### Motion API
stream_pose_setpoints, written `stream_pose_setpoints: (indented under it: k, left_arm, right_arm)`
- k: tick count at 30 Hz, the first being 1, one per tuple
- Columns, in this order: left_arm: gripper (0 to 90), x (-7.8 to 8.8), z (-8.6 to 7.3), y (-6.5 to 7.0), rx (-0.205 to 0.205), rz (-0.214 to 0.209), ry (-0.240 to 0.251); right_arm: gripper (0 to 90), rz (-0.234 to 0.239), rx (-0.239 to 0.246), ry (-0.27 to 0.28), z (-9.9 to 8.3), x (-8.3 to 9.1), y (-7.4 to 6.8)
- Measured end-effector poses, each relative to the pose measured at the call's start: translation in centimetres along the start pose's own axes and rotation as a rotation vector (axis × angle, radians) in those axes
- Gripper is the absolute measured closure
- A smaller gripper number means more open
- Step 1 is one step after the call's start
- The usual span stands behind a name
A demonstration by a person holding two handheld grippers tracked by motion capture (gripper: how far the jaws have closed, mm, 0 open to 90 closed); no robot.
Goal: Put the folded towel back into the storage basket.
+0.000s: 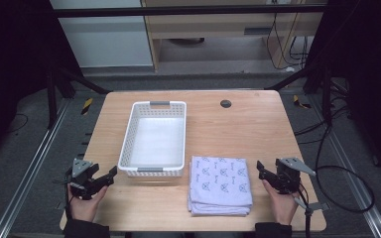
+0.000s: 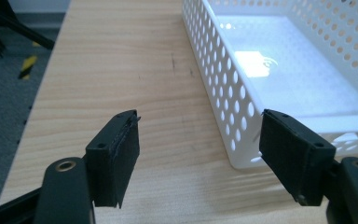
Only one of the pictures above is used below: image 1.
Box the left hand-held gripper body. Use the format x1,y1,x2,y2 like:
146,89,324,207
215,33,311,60
65,158,99,200

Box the hanging black cables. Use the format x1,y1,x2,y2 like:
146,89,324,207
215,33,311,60
265,12,310,71

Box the white cabinet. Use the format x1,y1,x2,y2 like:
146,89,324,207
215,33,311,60
49,0,155,69

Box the dark curtain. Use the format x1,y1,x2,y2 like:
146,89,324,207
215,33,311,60
0,0,83,167
302,0,381,182

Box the yellow black striped tape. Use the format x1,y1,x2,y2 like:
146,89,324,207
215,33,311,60
292,94,313,110
80,97,94,116

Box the metal floor rail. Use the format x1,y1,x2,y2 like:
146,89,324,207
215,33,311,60
0,98,72,238
309,95,381,238

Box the person's right hand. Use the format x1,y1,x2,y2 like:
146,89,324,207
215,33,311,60
262,178,301,226

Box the person's left hand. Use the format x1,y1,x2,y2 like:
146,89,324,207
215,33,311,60
66,183,109,223

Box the black looped cable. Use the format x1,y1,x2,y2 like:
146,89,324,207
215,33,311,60
293,108,377,214

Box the black horizontal frame bar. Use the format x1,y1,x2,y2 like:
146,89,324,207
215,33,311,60
53,4,327,19

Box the black metal frame stand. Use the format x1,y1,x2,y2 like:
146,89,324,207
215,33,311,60
263,62,333,125
45,63,112,131

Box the white perforated plastic basket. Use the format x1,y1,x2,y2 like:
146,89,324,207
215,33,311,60
117,100,188,179

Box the light wooden desk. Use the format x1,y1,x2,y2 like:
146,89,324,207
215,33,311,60
140,0,329,72

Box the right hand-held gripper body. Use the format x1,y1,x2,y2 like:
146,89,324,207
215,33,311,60
275,156,318,195

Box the black stand with grey bracket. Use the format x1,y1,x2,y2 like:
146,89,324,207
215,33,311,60
293,195,330,238

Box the lilac patterned towel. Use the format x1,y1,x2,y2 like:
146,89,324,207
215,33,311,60
187,155,254,218

